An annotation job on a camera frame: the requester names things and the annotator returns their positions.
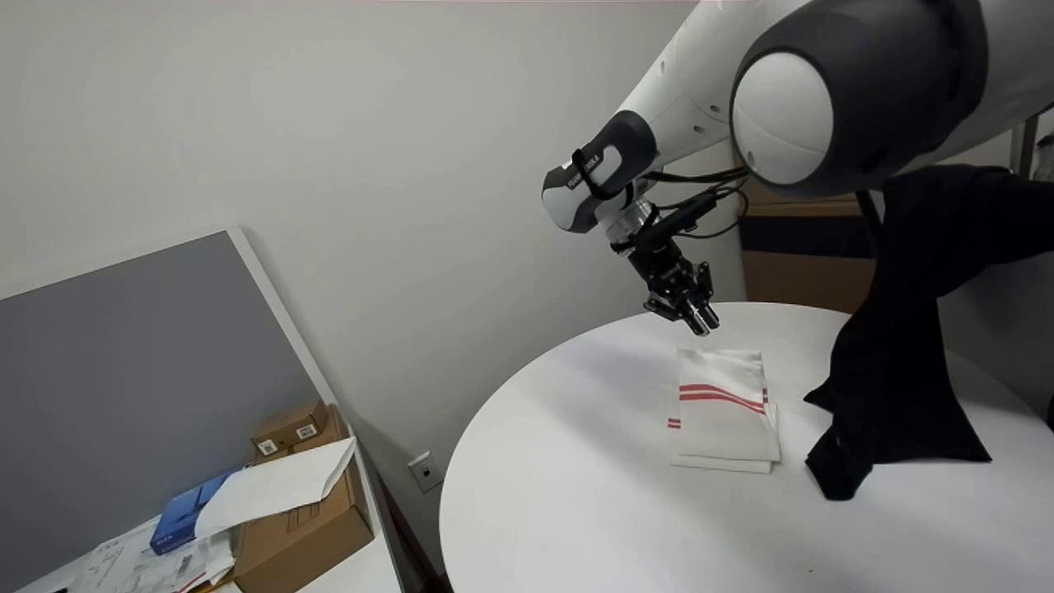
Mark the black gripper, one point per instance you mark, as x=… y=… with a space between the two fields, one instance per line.
x=675 y=283

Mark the black t-shirt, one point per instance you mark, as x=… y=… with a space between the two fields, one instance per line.
x=887 y=382

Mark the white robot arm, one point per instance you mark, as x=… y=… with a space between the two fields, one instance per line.
x=811 y=96

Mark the brown cardboard boxes background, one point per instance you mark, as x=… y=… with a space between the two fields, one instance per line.
x=806 y=247

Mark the white paper sheet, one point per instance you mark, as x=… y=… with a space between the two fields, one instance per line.
x=274 y=486

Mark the cardboard box on desk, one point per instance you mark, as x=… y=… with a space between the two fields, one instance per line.
x=296 y=543

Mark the blue object on desk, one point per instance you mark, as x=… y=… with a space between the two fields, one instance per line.
x=175 y=521

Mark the grey partition panel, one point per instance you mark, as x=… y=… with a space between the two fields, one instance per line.
x=129 y=382

